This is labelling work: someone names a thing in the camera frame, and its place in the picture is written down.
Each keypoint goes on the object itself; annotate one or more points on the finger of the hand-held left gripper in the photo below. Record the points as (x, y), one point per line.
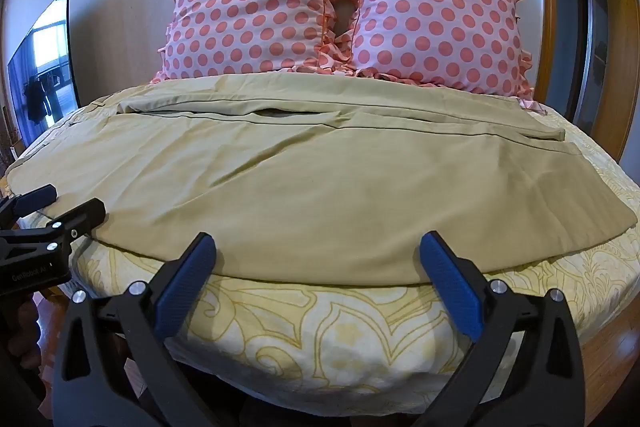
(82, 214)
(35, 198)

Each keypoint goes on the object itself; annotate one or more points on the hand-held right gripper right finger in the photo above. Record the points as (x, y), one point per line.
(450, 279)

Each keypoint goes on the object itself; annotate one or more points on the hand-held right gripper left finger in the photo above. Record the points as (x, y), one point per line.
(189, 268)

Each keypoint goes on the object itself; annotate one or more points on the khaki pants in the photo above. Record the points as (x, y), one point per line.
(300, 187)

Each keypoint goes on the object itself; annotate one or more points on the person's left hand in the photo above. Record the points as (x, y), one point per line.
(25, 324)

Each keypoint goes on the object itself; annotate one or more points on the black flat television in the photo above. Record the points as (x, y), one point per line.
(45, 72)

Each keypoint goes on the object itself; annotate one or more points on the bed with yellow patterned sheet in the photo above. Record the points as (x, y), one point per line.
(310, 337)

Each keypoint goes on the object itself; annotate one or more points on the pink polka dot pillow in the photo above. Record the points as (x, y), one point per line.
(435, 17)
(250, 7)

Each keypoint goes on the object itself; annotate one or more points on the wooden door frame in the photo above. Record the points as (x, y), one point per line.
(546, 7)

